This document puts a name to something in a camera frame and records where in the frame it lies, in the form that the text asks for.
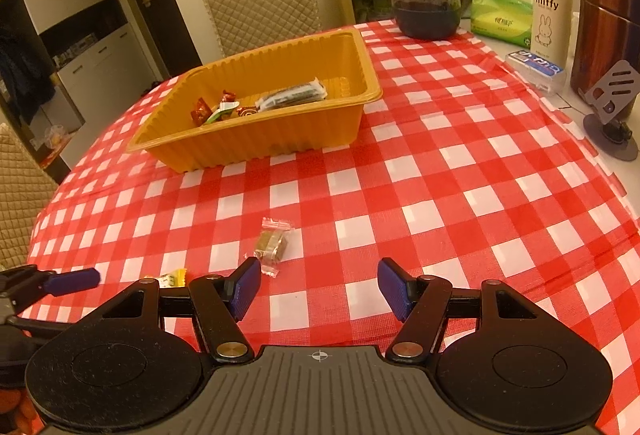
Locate yellow candy wrapper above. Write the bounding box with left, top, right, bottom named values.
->
left=143, top=268, right=186, bottom=289

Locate clear brown candy packet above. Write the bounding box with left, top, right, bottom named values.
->
left=245, top=217, right=294, bottom=278

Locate red candy wrapper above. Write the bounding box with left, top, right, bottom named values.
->
left=191, top=98, right=213, bottom=127

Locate red brown candy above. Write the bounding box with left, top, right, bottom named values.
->
left=221, top=90, right=258, bottom=116

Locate green white snack packet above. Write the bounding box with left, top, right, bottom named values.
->
left=204, top=101, right=240, bottom=124

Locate beige quilted chair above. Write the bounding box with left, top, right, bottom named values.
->
left=203, top=0, right=322, bottom=57
left=0, top=123, right=58, bottom=270

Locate red white checkered tablecloth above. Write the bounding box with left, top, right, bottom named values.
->
left=27, top=21, right=639, bottom=434

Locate orange plastic tray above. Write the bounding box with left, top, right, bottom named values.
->
left=127, top=28, right=382, bottom=173

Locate blue white small box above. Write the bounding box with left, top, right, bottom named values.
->
left=506, top=49, right=566, bottom=92

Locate grey phone stand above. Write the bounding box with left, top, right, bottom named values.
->
left=582, top=60, right=639, bottom=162

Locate white miffy bottle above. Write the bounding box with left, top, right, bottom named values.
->
left=530, top=0, right=573, bottom=69

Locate white storage cabinet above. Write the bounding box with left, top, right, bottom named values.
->
left=1, top=0, right=160, bottom=167

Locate green tissue pack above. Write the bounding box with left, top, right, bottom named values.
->
left=471, top=0, right=533, bottom=49

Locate brown metallic thermos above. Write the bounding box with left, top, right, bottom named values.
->
left=570, top=0, right=639, bottom=101

